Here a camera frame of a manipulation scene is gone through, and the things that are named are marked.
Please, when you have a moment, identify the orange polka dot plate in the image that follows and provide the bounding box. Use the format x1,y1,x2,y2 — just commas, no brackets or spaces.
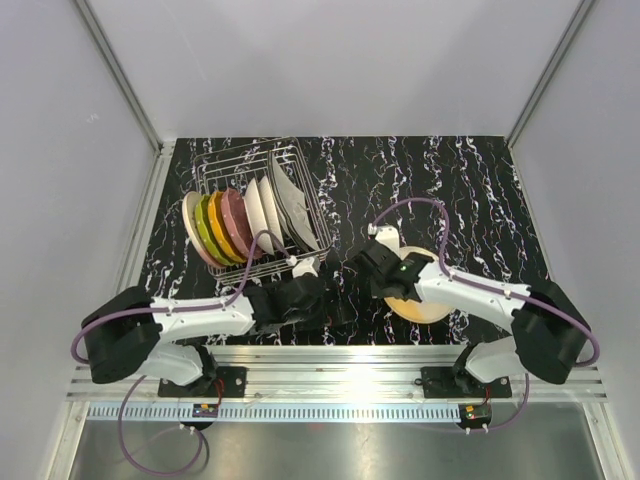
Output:
207,191,246,265

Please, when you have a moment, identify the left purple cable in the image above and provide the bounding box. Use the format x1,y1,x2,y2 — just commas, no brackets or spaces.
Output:
70,230,296,472

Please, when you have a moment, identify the metal wire dish rack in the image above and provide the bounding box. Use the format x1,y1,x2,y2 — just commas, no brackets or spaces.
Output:
193,137,331,285

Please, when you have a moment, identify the purple cable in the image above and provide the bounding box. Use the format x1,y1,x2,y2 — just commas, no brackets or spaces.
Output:
369,197,601,431
70,230,296,472

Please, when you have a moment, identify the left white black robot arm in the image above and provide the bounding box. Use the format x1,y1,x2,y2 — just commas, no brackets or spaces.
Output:
72,273,337,397

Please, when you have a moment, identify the left aluminium frame post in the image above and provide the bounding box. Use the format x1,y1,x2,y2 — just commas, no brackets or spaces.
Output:
69,0,176,160

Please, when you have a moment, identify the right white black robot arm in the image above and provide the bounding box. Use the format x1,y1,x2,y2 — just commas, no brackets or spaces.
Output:
353,240,595,397

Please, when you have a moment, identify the aluminium frame post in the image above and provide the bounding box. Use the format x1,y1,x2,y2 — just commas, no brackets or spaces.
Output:
69,0,176,160
506,0,599,150

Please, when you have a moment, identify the green polka dot plate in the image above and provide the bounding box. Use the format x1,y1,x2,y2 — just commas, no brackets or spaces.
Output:
195,195,232,268

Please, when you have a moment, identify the white slotted cable duct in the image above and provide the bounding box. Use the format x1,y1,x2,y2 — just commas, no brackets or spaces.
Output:
88,402,460,423

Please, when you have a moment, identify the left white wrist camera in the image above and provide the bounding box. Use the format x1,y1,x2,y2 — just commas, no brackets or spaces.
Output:
286,256,321,278

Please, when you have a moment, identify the white square plate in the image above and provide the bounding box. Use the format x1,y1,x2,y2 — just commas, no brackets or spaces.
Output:
288,179,318,252
269,150,295,239

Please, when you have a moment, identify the pink polka dot plate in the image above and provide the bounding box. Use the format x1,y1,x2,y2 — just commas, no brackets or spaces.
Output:
221,188,254,259

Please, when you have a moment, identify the black marble pattern mat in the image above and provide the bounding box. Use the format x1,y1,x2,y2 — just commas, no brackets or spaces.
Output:
147,135,571,346

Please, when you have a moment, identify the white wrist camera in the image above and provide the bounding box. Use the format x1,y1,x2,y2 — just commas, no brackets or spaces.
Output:
286,256,321,278
367,223,400,257

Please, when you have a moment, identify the cream round plate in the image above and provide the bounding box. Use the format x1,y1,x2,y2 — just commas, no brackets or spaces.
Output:
181,191,211,264
384,246,453,324

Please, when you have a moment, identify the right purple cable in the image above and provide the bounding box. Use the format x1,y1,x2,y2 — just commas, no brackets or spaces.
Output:
369,197,601,431

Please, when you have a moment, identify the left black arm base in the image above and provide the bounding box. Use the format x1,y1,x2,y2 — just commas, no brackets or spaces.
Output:
158,366,248,399

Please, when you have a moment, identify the aluminium mounting rail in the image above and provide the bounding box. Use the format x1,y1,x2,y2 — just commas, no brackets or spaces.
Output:
65,345,608,404

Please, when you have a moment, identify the floral patterned brown plate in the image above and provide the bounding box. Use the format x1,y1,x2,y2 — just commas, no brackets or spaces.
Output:
258,176,284,245

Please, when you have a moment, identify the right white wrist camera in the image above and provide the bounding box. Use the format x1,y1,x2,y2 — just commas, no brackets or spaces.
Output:
367,223,400,257

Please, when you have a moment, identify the right aluminium frame post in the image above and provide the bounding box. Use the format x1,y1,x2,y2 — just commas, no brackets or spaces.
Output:
506,0,599,150

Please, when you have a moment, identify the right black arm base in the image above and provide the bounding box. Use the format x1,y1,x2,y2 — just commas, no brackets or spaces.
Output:
413,366,512,400

